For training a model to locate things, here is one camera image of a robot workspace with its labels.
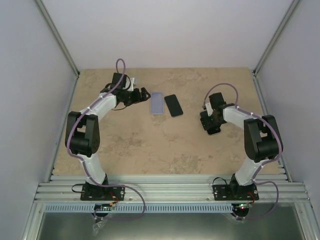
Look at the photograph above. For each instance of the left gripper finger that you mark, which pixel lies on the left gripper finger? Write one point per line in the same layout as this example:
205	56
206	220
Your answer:
143	99
145	93

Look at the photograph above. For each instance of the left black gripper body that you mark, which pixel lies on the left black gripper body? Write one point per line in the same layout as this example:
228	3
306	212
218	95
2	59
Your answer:
133	99

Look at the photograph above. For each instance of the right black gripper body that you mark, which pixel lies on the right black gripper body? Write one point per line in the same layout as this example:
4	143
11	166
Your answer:
214	122

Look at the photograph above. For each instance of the lavender phone case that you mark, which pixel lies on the lavender phone case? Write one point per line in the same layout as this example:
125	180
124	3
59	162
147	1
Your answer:
157	103

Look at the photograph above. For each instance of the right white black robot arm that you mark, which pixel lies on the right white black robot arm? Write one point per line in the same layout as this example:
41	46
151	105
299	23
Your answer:
262	144

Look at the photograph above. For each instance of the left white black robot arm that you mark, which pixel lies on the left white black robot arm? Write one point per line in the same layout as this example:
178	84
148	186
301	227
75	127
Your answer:
82	137

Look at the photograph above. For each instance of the right circuit board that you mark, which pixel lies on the right circuit board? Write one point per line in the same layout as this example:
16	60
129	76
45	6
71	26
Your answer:
243	206

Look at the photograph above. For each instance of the circuit board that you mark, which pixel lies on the circuit board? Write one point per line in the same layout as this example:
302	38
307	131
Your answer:
243	206
105	207

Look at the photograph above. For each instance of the left circuit board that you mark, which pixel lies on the left circuit board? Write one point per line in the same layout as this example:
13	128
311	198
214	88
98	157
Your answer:
105	207

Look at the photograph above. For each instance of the clear plastic bag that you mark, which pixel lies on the clear plastic bag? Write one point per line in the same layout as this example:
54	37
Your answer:
98	225

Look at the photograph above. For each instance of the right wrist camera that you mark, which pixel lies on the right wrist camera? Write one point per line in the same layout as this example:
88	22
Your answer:
208	108

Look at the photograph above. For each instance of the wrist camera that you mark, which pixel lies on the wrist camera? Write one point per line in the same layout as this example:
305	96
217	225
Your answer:
130	84
208	108

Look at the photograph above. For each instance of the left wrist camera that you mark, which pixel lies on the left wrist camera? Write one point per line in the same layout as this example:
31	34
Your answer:
130	84

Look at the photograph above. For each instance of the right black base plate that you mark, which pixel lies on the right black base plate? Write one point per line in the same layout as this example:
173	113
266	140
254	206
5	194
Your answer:
226	192

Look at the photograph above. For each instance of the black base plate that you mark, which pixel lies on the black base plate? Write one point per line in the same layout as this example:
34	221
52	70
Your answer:
226	192
91	192

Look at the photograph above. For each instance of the aluminium rail platform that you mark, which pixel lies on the aluminium rail platform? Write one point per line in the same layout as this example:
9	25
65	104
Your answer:
165	188

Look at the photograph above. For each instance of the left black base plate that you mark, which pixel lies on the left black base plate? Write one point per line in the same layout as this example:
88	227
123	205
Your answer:
91	192

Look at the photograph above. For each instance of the left aluminium frame post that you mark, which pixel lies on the left aluminium frame post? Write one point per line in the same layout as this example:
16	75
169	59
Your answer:
56	35

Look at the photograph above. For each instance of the aluminium frame post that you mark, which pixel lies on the aluminium frame post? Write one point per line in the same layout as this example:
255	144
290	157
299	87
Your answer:
56	35
294	5

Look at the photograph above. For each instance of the slotted grey cable duct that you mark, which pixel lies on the slotted grey cable duct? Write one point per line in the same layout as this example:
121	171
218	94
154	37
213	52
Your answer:
137	208

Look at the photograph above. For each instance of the right aluminium frame post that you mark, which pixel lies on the right aluminium frame post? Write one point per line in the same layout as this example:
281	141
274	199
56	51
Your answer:
294	5

